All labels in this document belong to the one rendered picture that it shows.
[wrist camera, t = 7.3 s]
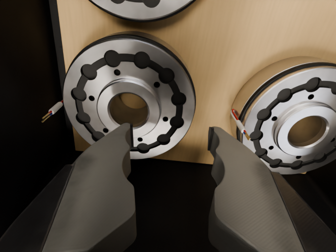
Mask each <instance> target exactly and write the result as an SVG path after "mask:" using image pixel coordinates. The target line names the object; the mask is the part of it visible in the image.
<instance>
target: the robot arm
mask: <svg viewBox="0 0 336 252"><path fill-rule="evenodd" d="M133 147H134V137H133V124H132V123H128V122H125V123H123V124H121V125H120V126H119V127H117V128H116V129H114V130H113V131H111V132H110V133H108V134H107V135H105V136H104V137H102V138H101V139H99V140H98V141H96V142H95V143H94V144H92V145H91V146H90V147H88V148H87V149H86V150H85V151H84V152H83V153H82V154H81V155H80V156H79V157H78V158H77V159H76V160H75V161H74V163H73V164H66V165H65V166H64V167H63V168H62V169H61V170H60V171H59V172H58V174H57V175H56V176H55V177H54V178H53V179H52V180H51V181H50V182H49V183H48V184H47V186H46V187H45V188H44V189H43V190H42V191H41V192H40V193H39V194H38V195H37V196H36V198H35V199H34V200H33V201H32V202H31V203H30V204H29V205H28V206H27V207H26V208H25V209H24V211H23V212H22V213H21V214H20V215H19V216H18V217H17V218H16V219H15V221H14V222H13V223H12V224H11V225H10V226H9V228H8V229H7V230H6V231H5V233H4V234H3V235H2V237H1V238H0V252H123V251H125V250H126V249H127V248H128V247H129V246H130V245H131V244H132V243H133V242H134V241H135V239H136V237H137V226H136V206H135V190H134V186H133V185H132V184H131V183H130V182H129V181H128V180H127V177H128V176H129V174H130V173H131V157H130V150H131V148H133ZM207 150H208V151H210V153H211V154H212V156H213V158H214V161H213V165H212V170H211V175H212V177H213V178H214V180H215V182H216V184H217V187H216V188H215V190H214V195H213V199H212V203H211V207H210V212H209V216H208V239H209V241H210V243H211V244H212V245H213V246H214V247H215V248H216V249H217V250H218V251H219V252H336V235H335V234H334V233H333V232H332V231H331V230H330V228H329V227H328V226H327V225H326V224H325V223H324V222H323V221H322V219H321V218H320V217H319V216H318V215H317V214H316V213H315V212H314V211H313V210H312V208H311V207H310V206H309V205H308V204H307V203H306V202H305V201H304V200H303V198H302V197H301V196H300V195H299V194H298V193H297V192H296V191H295V190H294V189H293V187H292V186H291V185H290V184H289V183H288V182H287V181H286V180H285V179H284V178H283V176H282V175H281V174H280V173H279V172H272V171H271V170H270V169H269V168H268V167H267V166H266V164H265V163H264V162H263V161H262V160H261V159H260V158H259V157H258V156H257V155H256V154H255V153H254V152H253V151H251V150H250V149H249V148H248V147H246V146H245V145H244V144H242V143H241V142H240V141H238V140H237V139H236V138H234V137H233V136H232V135H230V134H229V133H227V132H226V131H225V130H223V129H222V128H221V127H217V126H212V127H209V130H208V146H207Z"/></svg>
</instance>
